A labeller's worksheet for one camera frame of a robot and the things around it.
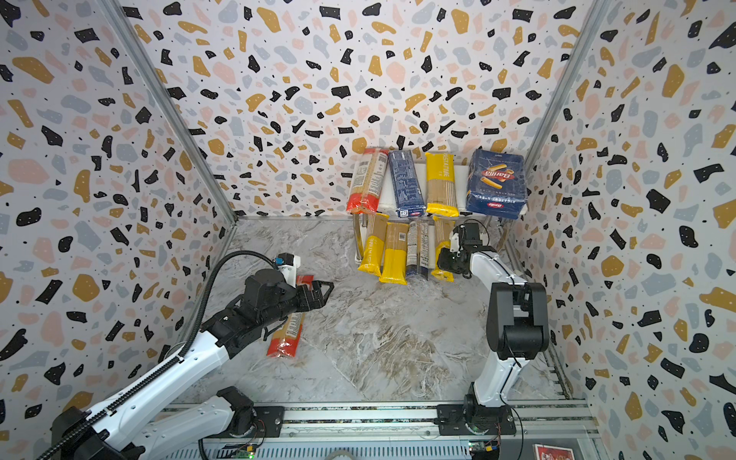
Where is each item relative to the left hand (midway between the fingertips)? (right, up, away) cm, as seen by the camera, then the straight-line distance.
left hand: (322, 283), depth 75 cm
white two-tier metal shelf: (+19, +20, +5) cm, 28 cm away
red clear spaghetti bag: (+12, +30, +7) cm, 33 cm away
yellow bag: (+13, +9, +25) cm, 29 cm away
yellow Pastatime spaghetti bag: (+32, +24, +3) cm, 40 cm away
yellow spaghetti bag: (+20, +6, +24) cm, 32 cm away
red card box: (+57, -40, -6) cm, 70 cm away
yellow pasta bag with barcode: (+38, +16, +31) cm, 52 cm away
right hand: (+35, +7, +22) cm, 42 cm away
